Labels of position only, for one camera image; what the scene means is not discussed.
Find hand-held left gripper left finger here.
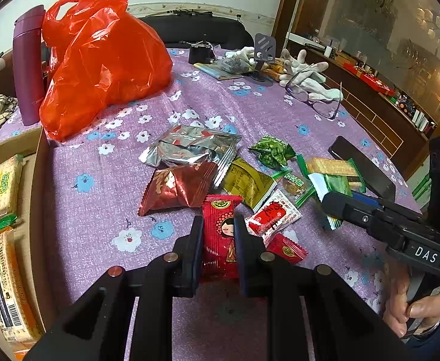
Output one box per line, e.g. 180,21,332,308
24,216,204,361

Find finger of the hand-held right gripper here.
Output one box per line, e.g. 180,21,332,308
321,191,392,247
351,192,424,222

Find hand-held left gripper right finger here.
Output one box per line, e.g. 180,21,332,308
234,214,407,361

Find green foil snack packet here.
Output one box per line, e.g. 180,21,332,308
308,173,353,232

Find red snack packet with figure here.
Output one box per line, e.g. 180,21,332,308
201,194,243,281

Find clear packet with brown pastry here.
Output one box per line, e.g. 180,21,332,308
270,169,316,207

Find red and white snack packet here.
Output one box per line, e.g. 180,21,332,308
244,190,302,247

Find cardboard box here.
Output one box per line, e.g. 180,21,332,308
0,126,55,361

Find person's right hand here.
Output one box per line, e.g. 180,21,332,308
383,263,440,337

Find black smartphone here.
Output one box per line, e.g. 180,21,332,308
328,135,397,202

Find cracker packet with green ends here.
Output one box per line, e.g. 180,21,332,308
297,154,367,192

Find small red snack packet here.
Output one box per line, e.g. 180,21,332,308
266,233,309,264

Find olive yellow snack packet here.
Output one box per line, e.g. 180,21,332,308
222,158,277,211

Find dark red foil snack packet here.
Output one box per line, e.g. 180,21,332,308
138,162,218,217

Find green pea snack packet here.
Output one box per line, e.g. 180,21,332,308
248,135,296,169

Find dark-framed eyeglasses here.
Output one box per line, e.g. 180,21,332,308
285,73,344,121

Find white cotton glove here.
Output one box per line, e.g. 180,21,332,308
289,61,329,87
295,83,343,102
280,49,307,79
225,46,256,64

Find red box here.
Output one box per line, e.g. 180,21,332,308
355,66,395,96

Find silver foil snack packet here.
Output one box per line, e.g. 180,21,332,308
140,125,242,170

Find orange snack packets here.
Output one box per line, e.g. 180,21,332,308
265,58,292,81

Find white box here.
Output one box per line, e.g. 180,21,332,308
286,32,328,51

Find wooden glass-door cabinet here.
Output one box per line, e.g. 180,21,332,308
273,0,440,181

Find clear bag with dark contents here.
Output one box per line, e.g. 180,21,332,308
220,57,252,74

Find grey phone stand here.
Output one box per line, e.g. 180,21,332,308
251,33,277,81

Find orange edged cracker packet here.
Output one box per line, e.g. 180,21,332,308
0,229,42,343

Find thin printed booklet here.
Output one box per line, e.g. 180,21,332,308
193,62,245,80

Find yellow label cracker packet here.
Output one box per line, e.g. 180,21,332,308
0,154,25,234

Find small black box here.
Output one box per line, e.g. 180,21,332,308
189,43,217,64

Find red plastic bag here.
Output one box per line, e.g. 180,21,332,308
39,0,173,143

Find black sofa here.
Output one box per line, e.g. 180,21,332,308
137,12,254,49

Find checked cloth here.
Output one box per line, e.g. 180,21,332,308
0,94,19,132

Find purple thermos bottle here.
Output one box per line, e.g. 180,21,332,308
12,5,51,126

